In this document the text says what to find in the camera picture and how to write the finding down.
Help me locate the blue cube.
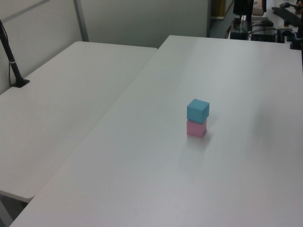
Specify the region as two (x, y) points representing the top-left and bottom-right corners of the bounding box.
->
(187, 98), (210, 125)

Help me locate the pink cube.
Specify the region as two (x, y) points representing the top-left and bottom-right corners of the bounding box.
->
(186, 119), (208, 138)

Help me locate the white side table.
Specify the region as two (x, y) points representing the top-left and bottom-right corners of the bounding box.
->
(0, 41), (159, 203)

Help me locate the small black box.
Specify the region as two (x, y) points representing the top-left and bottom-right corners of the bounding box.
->
(230, 31), (248, 40)

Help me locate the wooden board panel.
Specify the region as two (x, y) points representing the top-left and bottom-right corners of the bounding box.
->
(210, 0), (226, 18)

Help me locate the black electronics box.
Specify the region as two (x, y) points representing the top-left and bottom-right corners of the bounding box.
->
(251, 28), (279, 43)

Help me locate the black computer mouse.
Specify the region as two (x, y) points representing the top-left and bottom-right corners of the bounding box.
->
(256, 19), (274, 27)

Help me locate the black keyboard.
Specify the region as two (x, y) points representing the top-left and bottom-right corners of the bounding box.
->
(271, 6), (303, 27)

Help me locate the grey partition frame post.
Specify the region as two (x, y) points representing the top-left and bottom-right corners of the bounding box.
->
(73, 0), (89, 43)

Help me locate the dark stand post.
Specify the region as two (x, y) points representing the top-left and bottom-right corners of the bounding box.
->
(232, 0), (254, 31)

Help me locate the thin black pole cable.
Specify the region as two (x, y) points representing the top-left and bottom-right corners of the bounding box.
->
(8, 61), (18, 87)

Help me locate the black camera pole with base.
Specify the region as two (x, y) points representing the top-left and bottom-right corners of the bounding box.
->
(0, 18), (30, 88)

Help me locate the black table clamp mount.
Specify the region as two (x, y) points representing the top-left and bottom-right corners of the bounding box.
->
(289, 23), (303, 50)

